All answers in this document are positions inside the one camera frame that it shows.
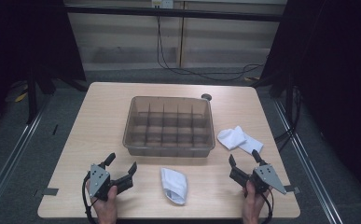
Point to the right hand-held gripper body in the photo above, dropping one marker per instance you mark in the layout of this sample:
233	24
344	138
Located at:
266	175

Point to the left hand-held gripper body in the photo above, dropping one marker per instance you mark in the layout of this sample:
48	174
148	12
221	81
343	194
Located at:
99	182

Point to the white sock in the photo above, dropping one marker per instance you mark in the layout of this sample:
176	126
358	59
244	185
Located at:
174	186
232	137

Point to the clear brown divided storage box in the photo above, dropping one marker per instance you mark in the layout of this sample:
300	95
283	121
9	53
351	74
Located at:
169	127

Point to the person's left hand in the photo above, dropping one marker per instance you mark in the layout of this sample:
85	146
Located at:
106	211

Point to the person's right hand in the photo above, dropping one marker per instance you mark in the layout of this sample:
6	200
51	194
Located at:
252	207

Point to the grey tape strip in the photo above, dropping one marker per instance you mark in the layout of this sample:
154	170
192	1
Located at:
50	191
293	189

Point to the black metal stand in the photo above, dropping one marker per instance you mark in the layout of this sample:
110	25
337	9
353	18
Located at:
31	96
289	99

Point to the black round table grommet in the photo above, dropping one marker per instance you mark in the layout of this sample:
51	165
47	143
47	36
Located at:
206	97

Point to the yellow floor marker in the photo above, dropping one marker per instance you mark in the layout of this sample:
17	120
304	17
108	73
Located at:
21	97

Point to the dark curtain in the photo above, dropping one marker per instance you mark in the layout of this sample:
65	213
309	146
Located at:
336	77
22	40

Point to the black horizontal bar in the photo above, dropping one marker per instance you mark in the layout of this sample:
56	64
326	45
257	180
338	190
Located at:
169	13

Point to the metal floor rail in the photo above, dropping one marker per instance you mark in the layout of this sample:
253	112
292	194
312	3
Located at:
13	152
308	168

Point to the white wall outlet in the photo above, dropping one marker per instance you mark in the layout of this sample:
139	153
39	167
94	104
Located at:
162	3

